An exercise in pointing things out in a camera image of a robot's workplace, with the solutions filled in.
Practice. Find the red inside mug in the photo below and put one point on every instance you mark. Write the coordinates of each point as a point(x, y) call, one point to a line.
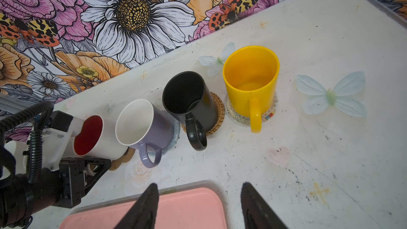
point(97, 139)

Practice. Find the pink silicone tray mat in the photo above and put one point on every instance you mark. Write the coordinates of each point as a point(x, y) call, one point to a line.
point(199, 208)

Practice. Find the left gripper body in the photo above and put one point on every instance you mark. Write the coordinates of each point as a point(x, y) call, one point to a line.
point(63, 188)

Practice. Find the white lavender mug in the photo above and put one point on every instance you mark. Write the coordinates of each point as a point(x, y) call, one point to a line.
point(134, 127)

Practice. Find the woven rattan round coaster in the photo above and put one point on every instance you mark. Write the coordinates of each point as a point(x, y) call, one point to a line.
point(220, 113)

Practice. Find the clear patterned round coaster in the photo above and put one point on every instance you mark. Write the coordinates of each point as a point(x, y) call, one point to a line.
point(245, 121)

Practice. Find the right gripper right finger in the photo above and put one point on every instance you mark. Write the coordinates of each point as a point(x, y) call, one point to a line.
point(256, 212)

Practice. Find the brown paw shaped coaster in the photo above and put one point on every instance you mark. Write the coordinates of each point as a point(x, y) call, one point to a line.
point(124, 159)

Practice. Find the yellow mug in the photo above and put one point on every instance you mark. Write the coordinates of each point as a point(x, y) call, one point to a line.
point(250, 75)

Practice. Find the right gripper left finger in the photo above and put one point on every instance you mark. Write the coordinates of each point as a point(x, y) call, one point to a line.
point(142, 215)

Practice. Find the black mug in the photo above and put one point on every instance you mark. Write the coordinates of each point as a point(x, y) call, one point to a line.
point(187, 98)

